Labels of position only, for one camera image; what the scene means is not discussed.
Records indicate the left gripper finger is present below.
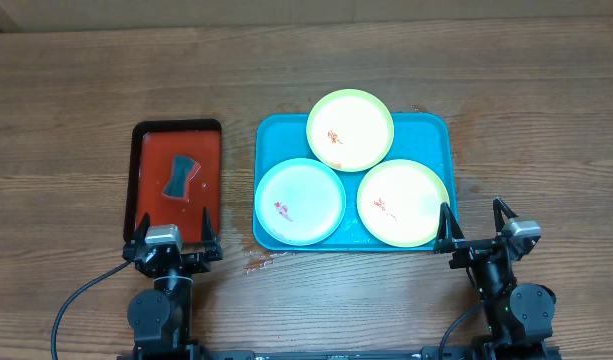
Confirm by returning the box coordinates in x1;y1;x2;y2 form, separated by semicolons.
201;207;217;244
132;213;150;245

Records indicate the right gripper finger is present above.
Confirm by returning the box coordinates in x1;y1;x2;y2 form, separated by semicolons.
436;202;465;243
492;197;517;232

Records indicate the green plate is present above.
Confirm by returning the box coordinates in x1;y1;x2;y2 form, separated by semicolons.
356;159;450;248
306;89;394;172

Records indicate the red sponge with dark scourer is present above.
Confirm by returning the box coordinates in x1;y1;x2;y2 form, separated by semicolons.
162;155;201;201

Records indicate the light blue plate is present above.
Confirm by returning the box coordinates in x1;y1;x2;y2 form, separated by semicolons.
254;158;346;247

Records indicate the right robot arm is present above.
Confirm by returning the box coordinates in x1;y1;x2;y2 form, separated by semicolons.
428;197;561;359

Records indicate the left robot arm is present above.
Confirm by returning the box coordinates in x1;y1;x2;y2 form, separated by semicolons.
122;209;223;360

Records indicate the black tray with red liquid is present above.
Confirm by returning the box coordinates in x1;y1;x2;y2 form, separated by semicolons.
123;119;222;244

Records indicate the blue plastic tray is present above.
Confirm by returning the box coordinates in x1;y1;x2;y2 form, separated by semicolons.
252;113;459;252

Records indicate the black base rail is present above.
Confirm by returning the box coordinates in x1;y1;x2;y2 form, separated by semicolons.
116;344;562;360

